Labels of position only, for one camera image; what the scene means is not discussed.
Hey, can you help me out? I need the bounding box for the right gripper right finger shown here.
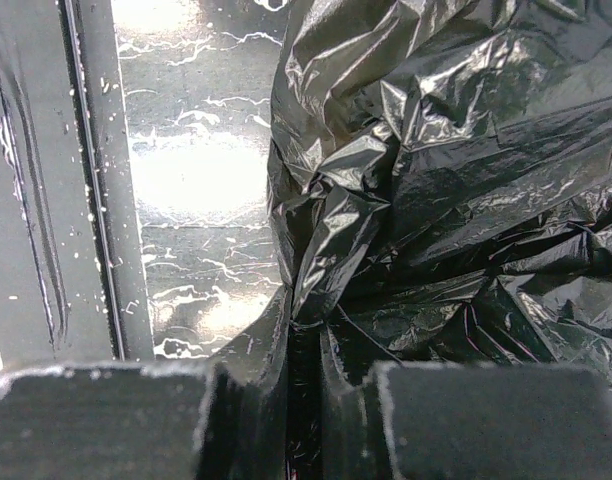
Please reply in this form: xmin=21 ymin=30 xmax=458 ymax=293
xmin=318 ymin=324 xmax=612 ymax=480

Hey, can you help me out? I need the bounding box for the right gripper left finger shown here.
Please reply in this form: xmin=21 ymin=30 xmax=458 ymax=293
xmin=0 ymin=287 xmax=293 ymax=480

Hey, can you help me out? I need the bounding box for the black trash bag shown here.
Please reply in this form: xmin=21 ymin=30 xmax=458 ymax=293
xmin=265 ymin=0 xmax=612 ymax=401

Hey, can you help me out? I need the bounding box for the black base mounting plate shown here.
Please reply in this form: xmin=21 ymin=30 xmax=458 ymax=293
xmin=0 ymin=1 xmax=154 ymax=365

